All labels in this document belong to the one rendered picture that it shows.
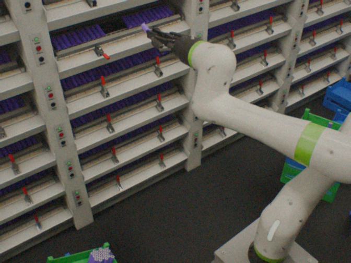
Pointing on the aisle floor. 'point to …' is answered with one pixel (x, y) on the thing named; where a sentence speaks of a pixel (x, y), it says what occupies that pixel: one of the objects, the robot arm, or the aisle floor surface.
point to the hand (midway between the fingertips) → (155, 35)
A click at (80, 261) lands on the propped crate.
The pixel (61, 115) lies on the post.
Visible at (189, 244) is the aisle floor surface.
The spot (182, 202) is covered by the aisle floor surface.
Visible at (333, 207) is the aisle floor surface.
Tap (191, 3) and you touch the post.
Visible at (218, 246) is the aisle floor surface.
